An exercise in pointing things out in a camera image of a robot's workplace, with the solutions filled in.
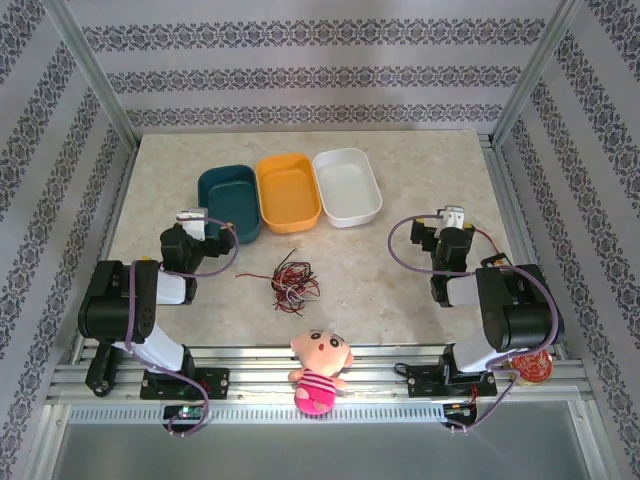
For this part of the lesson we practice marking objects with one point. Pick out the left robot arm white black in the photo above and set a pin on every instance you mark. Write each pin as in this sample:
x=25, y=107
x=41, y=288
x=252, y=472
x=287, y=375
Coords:
x=115, y=300

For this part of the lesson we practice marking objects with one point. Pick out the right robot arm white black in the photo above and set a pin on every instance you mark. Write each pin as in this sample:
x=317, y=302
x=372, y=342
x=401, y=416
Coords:
x=525, y=310

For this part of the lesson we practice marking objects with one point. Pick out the teal plastic bin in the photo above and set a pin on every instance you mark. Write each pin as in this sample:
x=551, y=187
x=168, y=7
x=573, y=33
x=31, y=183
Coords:
x=230, y=200

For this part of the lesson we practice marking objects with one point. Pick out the orange plastic bin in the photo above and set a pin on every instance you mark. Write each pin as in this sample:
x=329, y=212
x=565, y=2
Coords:
x=290, y=195

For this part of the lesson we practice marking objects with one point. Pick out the white plastic bin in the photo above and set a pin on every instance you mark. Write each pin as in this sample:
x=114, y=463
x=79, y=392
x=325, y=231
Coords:
x=350, y=190

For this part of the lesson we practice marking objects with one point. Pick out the red gold round tin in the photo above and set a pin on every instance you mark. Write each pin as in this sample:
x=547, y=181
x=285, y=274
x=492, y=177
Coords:
x=532, y=367

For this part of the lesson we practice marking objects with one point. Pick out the pink plush doll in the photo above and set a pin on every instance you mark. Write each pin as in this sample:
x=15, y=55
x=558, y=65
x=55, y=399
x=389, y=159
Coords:
x=320, y=350

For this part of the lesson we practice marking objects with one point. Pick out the small controller board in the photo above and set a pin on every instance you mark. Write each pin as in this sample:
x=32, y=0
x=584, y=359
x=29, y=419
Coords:
x=185, y=412
x=460, y=410

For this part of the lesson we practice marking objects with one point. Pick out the grey metal panel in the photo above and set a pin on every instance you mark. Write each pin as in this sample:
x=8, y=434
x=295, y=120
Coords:
x=320, y=450

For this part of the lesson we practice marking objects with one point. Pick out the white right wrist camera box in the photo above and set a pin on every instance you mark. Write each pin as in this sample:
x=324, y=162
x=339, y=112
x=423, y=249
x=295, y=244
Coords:
x=454, y=215

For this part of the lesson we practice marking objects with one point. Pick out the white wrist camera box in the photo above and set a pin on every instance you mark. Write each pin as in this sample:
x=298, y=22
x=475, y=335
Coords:
x=192, y=217
x=454, y=215

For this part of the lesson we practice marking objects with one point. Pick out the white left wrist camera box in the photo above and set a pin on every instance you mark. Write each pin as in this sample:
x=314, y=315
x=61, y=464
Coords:
x=192, y=217

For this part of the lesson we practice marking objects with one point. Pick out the aluminium side rail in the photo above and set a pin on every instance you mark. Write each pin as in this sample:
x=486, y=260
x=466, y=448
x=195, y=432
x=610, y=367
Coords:
x=507, y=200
x=111, y=225

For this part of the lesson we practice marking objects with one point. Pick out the aluminium extrusion rail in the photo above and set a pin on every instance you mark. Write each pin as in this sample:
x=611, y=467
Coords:
x=260, y=372

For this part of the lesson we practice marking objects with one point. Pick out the aluminium corner post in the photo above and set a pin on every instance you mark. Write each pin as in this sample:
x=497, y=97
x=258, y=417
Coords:
x=95, y=75
x=532, y=75

